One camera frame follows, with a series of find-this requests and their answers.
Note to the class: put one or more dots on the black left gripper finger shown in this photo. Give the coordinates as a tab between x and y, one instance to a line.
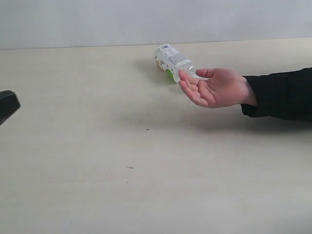
9	104

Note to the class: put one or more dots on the clear bottle green cartoon label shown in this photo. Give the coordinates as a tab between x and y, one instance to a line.
171	61

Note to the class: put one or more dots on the black sleeved forearm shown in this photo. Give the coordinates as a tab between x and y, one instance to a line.
285	95

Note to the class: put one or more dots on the person's open hand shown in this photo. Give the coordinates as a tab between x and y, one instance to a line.
217	88

